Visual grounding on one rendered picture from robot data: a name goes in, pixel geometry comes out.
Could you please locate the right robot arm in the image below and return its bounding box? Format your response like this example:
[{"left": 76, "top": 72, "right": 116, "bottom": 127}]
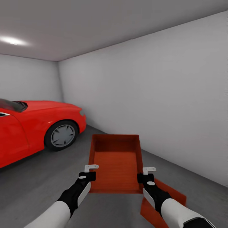
[{"left": 137, "top": 167, "right": 216, "bottom": 228}]

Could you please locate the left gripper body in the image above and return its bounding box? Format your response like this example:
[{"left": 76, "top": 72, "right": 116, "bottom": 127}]
[{"left": 79, "top": 172, "right": 96, "bottom": 181}]

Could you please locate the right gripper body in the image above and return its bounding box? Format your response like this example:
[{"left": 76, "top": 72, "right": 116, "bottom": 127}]
[{"left": 137, "top": 173, "right": 155, "bottom": 183}]

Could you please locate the storage box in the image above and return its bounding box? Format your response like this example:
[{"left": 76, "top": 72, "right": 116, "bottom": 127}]
[
  {"left": 88, "top": 134, "right": 144, "bottom": 194},
  {"left": 140, "top": 178, "right": 187, "bottom": 228}
]

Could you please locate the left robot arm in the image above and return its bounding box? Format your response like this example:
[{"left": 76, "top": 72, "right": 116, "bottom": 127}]
[{"left": 25, "top": 164, "right": 99, "bottom": 228}]

